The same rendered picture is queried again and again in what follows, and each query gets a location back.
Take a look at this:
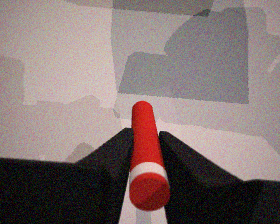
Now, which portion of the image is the red peg with white band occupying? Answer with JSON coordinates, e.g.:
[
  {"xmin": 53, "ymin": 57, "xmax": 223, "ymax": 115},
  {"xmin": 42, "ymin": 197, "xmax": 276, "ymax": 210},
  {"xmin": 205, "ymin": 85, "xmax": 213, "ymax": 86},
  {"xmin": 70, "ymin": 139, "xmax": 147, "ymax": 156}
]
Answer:
[{"xmin": 129, "ymin": 101, "xmax": 170, "ymax": 212}]

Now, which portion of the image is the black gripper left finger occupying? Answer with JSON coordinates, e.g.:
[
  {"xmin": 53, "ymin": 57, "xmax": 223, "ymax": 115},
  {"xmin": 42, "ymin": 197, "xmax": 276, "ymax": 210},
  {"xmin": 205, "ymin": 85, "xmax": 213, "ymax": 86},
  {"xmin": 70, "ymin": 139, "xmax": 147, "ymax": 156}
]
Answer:
[{"xmin": 0, "ymin": 128, "xmax": 134, "ymax": 224}]

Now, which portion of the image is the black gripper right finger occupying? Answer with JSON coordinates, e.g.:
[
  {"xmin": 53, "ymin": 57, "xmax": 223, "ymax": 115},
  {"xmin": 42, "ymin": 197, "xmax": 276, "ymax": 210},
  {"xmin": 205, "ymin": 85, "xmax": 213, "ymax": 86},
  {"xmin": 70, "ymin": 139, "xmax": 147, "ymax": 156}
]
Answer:
[{"xmin": 158, "ymin": 131, "xmax": 280, "ymax": 224}]

